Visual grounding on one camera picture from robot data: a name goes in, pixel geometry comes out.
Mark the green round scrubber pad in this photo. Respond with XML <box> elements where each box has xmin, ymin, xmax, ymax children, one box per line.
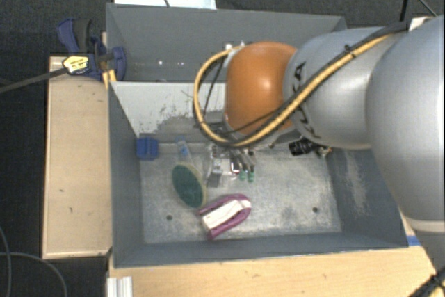
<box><xmin>170</xmin><ymin>162</ymin><xmax>208</xmax><ymax>209</ymax></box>

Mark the clear plastic bottle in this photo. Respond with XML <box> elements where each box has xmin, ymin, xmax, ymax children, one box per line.
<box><xmin>175</xmin><ymin>136</ymin><xmax>193</xmax><ymax>166</ymax></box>

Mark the purple and white brush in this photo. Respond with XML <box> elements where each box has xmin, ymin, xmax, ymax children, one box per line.
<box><xmin>197</xmin><ymin>193</ymin><xmax>253</xmax><ymax>241</ymax></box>

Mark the grey metal bin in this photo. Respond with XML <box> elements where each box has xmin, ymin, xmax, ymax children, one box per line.
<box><xmin>105</xmin><ymin>2</ymin><xmax>410</xmax><ymax>269</ymax></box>

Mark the blue ribbed block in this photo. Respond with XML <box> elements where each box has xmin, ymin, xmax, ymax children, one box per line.
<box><xmin>135</xmin><ymin>136</ymin><xmax>160</xmax><ymax>161</ymax></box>

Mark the pale wood board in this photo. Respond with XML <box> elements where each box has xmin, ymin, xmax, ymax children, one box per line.
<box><xmin>41</xmin><ymin>55</ymin><xmax>114</xmax><ymax>260</ymax></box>

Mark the black cylinder on white bracket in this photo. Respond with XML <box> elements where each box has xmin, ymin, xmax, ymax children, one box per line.
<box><xmin>288</xmin><ymin>138</ymin><xmax>330</xmax><ymax>157</ymax></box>

